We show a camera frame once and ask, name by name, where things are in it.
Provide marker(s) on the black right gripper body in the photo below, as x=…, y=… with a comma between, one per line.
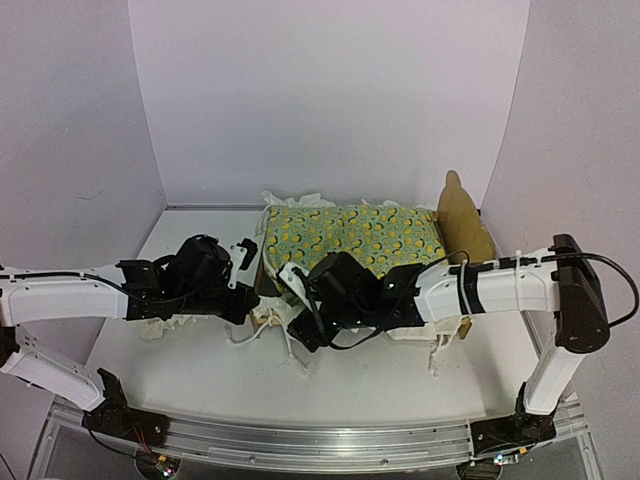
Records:
x=308, y=330

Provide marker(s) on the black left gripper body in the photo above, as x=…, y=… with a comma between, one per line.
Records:
x=203, y=304

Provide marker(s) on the lemon print bed cushion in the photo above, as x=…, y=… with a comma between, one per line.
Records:
x=380, y=237

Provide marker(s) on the wooden pet bed frame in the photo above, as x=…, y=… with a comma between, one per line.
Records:
x=459, y=223

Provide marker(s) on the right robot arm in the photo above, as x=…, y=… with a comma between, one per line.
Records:
x=340, y=294

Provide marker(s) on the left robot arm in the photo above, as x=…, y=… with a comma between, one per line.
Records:
x=201, y=279

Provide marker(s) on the small lemon print pillow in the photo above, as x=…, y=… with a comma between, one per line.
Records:
x=156, y=328

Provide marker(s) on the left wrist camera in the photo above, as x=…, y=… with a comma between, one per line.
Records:
x=241, y=257

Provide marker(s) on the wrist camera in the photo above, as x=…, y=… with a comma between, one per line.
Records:
x=295, y=279
x=241, y=257

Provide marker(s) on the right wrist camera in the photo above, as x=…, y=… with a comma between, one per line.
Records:
x=295, y=279

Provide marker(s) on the aluminium front rail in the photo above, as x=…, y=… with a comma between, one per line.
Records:
x=385, y=447

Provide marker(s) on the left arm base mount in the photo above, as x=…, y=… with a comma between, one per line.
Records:
x=114, y=417

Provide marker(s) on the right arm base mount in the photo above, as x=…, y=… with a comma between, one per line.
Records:
x=510, y=433

